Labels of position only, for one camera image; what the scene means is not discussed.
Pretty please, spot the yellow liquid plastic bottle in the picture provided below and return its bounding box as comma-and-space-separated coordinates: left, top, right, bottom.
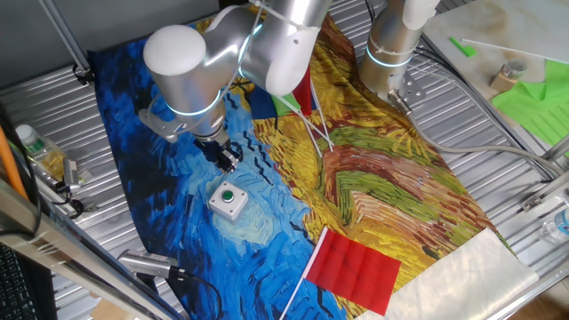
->
14, 123, 68, 181

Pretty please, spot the thin white stick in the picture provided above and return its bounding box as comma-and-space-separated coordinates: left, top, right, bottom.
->
460, 37, 569, 66

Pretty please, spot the small green paper piece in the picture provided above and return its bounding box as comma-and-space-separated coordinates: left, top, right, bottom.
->
447, 36, 478, 59

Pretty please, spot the grey metal pole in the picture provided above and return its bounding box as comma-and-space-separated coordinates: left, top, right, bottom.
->
36, 0, 95, 86

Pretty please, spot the clear water bottle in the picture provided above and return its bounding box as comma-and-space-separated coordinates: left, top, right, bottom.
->
538, 207, 569, 245

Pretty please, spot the black keyboard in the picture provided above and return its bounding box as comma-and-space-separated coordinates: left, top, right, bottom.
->
0, 243, 42, 320

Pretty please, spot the grey corrugated hose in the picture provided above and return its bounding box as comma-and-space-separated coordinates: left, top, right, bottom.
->
387, 88, 569, 177

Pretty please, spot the Van Gogh painting print cloth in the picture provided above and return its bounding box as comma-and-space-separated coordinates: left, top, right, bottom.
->
86, 12, 513, 320

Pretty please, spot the bright green cloth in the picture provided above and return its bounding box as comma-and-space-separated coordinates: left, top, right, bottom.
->
491, 59, 569, 156

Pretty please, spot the orange tube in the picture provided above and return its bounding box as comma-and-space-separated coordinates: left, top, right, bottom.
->
0, 125, 28, 202

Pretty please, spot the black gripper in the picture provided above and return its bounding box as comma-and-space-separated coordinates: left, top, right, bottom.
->
200, 138, 244, 174

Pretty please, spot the black clamp tool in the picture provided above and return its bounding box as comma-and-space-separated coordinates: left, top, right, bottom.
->
52, 156, 97, 220

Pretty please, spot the white box green push button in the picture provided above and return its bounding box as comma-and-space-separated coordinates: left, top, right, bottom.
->
207, 180, 250, 222

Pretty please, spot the aluminium frame beam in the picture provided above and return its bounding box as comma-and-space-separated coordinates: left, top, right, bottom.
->
0, 176, 188, 320

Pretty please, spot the small glass jar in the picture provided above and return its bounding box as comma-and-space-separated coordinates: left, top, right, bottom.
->
501, 59, 529, 82

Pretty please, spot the small navy flag white stick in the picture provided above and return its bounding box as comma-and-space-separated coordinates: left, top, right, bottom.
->
247, 85, 323, 158

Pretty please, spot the beige marble board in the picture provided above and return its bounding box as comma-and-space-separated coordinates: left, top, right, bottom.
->
421, 0, 569, 150

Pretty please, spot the large wooden block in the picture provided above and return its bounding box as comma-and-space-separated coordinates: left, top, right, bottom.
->
89, 298, 135, 320

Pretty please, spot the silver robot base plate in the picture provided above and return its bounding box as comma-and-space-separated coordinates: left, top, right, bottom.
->
389, 72, 429, 107

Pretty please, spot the large red flag white stick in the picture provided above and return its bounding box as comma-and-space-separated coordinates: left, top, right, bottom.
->
278, 225, 403, 320

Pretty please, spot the small red flag white stick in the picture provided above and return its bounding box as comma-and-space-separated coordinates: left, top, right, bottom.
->
290, 65, 333, 146

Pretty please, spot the white glossy sheet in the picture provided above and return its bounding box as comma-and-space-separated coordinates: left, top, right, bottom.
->
354, 227, 541, 320

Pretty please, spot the small green flag white stick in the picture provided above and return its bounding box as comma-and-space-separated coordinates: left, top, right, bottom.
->
269, 90, 335, 151

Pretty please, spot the small cardboard box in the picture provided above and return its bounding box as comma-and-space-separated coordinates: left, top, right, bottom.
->
488, 70, 519, 94

